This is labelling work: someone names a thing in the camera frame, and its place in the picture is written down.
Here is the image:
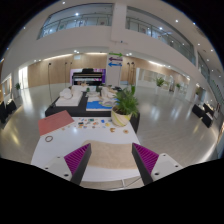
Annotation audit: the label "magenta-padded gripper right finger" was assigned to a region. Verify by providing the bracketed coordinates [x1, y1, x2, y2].
[131, 142, 184, 186]

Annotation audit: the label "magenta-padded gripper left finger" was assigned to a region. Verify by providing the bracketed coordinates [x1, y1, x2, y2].
[42, 142, 93, 186]

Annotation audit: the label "beige towel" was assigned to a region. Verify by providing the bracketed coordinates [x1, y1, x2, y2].
[80, 139, 138, 170]

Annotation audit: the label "sheet of colourful stickers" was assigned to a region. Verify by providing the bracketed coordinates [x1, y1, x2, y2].
[74, 117, 113, 130]

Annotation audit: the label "flat red board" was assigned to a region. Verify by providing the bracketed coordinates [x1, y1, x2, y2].
[37, 110, 76, 137]

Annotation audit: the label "green plant in striped pot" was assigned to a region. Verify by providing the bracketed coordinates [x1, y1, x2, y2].
[110, 85, 140, 128]

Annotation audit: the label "black display platform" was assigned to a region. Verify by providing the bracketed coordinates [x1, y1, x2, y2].
[44, 89, 141, 134]

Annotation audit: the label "blue base scale model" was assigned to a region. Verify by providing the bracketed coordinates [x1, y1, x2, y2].
[85, 99, 116, 113]

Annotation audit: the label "white architectural model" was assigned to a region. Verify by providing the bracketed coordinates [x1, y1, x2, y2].
[54, 85, 84, 108]

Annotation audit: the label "group of black chairs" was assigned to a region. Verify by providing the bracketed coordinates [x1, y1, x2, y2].
[191, 102, 216, 129]

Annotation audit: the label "far potted plant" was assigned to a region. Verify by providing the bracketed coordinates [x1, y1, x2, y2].
[155, 76, 166, 95]
[14, 82, 22, 100]

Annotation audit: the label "thin black floor lamp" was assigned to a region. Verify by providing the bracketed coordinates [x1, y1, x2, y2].
[47, 62, 56, 108]

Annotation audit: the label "black piano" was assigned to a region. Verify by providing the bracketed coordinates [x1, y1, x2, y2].
[71, 68, 105, 87]

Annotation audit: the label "blue arrow sign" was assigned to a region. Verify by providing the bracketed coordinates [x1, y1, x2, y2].
[107, 61, 123, 68]

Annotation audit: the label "purple arrow sign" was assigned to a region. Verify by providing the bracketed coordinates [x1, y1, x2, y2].
[108, 56, 124, 63]

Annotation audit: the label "green arrow sign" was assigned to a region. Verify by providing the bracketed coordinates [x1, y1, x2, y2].
[108, 51, 124, 58]

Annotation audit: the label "recessed ceiling lights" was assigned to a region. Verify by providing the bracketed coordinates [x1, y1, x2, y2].
[33, 0, 223, 76]

